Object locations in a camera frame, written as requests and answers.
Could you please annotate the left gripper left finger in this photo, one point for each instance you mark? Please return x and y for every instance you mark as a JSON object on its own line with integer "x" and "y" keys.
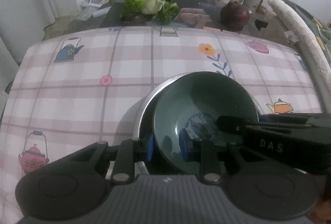
{"x": 128, "y": 153}

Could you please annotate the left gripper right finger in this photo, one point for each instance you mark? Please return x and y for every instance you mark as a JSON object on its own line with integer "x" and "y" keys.
{"x": 204, "y": 153}

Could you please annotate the steel bowl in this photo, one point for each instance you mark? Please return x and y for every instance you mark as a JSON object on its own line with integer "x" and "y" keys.
{"x": 144, "y": 126}

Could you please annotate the green ceramic bowl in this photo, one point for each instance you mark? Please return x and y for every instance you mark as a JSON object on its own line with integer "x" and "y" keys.
{"x": 194, "y": 102}

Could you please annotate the white rolled mattress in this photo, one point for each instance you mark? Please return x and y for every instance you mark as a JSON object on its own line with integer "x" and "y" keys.
{"x": 312, "y": 43}

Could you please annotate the green patterned pillow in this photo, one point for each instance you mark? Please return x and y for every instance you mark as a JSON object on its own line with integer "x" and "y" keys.
{"x": 324, "y": 32}

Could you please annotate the dark low table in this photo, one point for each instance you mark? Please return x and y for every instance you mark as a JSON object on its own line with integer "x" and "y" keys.
{"x": 193, "y": 13}

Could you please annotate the red cabbage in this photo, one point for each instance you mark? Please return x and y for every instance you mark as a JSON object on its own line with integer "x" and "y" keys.
{"x": 234, "y": 16}

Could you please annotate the green leafy lettuce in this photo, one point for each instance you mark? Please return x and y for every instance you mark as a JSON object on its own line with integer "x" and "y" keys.
{"x": 163, "y": 11}

